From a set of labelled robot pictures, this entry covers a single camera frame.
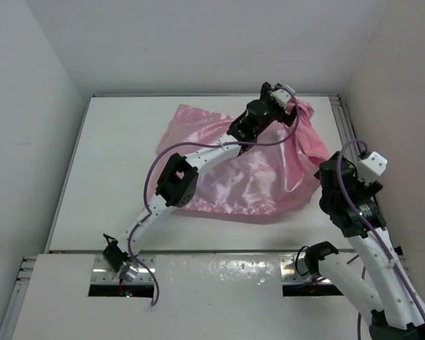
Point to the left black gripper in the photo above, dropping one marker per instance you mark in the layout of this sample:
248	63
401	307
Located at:
282	116

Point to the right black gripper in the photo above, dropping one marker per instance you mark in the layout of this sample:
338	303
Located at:
362	188

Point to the pink satin pillowcase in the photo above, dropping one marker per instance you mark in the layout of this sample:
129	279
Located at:
275	178

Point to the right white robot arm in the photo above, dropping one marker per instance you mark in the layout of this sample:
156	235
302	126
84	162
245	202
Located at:
389	304

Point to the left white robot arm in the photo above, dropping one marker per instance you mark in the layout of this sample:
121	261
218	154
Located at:
178	179

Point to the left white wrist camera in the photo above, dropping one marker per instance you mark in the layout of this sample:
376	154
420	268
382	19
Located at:
283	94

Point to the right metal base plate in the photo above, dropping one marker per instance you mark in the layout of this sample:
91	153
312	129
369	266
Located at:
294	271

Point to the metal base plate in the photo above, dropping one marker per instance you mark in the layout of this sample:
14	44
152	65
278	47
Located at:
136	274
294	271

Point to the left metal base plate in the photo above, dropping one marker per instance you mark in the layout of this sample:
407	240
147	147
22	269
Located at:
136	274

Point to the left aluminium frame rail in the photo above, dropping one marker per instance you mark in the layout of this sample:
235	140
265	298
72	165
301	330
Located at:
16	301

